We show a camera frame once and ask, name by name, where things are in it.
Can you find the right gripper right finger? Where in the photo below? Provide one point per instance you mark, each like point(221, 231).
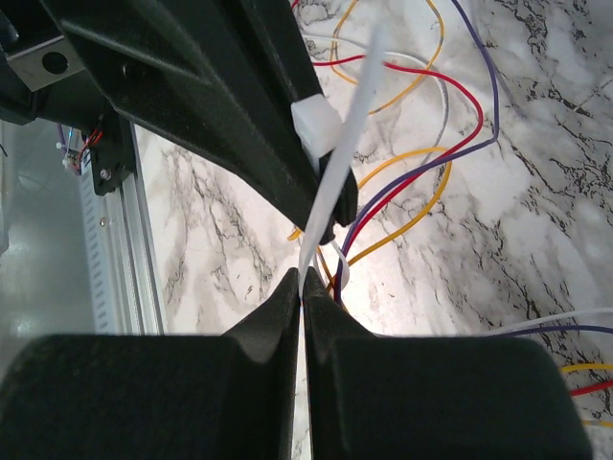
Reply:
point(383, 397)

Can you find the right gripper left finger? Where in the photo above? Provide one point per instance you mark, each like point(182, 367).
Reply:
point(101, 396)

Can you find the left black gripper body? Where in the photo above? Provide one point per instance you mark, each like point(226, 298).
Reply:
point(42, 76)

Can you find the white zip tie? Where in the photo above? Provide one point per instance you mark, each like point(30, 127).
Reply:
point(322, 132)

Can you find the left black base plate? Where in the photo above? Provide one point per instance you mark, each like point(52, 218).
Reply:
point(113, 157)

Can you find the grey slotted cable duct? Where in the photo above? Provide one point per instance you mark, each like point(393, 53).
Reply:
point(101, 291)

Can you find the aluminium front rail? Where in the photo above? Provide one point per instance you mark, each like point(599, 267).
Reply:
point(132, 295)

